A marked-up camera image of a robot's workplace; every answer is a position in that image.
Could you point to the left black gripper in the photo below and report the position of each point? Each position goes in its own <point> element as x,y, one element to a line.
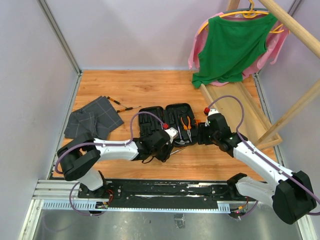
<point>166,155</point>

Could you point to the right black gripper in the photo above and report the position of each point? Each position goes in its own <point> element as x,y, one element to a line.
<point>202,127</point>

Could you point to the claw hammer black handle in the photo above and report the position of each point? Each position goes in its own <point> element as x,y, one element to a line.
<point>180,140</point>

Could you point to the orange-black pliers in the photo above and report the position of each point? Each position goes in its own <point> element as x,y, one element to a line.
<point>187,126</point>

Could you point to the orange-black precision screwdriver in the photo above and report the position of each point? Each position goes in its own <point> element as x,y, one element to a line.
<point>128,109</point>

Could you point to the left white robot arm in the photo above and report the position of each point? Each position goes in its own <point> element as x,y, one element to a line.
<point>77,158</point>

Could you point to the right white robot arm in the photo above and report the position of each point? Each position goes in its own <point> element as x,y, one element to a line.
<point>288,193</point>

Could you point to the wooden tray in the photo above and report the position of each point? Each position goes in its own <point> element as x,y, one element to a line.
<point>255,123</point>

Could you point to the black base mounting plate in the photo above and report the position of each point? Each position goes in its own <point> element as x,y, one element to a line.
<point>163,195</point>

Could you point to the grey checked cloth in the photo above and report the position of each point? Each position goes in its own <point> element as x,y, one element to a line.
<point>98,118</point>

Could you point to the green sleeveless shirt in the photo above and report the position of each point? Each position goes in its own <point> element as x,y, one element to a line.
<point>231,47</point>

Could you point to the pink shirt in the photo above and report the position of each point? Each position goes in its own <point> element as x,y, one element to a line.
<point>274,44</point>

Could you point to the small brown-handled screwdriver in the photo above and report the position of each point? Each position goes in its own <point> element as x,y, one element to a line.
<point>113,100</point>

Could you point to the wooden rack frame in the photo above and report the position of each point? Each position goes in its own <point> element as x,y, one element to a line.
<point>292,86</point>

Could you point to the aluminium frame rail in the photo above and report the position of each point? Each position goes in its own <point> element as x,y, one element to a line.
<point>59,35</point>

